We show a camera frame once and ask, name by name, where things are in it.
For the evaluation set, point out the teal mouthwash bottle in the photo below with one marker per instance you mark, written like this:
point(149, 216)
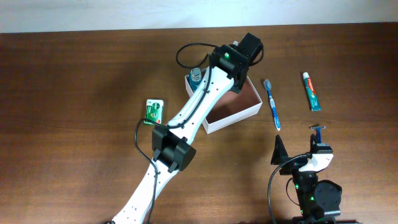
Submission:
point(194, 78)

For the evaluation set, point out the white cardboard box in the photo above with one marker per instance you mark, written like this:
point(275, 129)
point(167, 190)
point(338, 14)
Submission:
point(232, 108)

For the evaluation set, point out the green white soap packet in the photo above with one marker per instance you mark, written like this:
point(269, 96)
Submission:
point(154, 110)

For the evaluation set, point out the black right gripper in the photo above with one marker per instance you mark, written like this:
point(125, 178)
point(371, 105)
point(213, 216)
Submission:
point(279, 154)

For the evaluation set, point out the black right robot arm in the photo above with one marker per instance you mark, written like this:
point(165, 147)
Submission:
point(319, 200)

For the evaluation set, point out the blue white toothbrush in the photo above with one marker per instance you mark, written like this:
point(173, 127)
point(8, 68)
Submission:
point(268, 86)

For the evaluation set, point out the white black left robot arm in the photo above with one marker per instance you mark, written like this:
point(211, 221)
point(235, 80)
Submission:
point(172, 143)

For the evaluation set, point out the green red toothpaste tube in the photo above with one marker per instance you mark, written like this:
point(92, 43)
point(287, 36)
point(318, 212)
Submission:
point(312, 96)

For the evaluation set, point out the blue disposable razor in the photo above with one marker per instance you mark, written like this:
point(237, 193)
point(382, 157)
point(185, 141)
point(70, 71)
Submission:
point(318, 129)

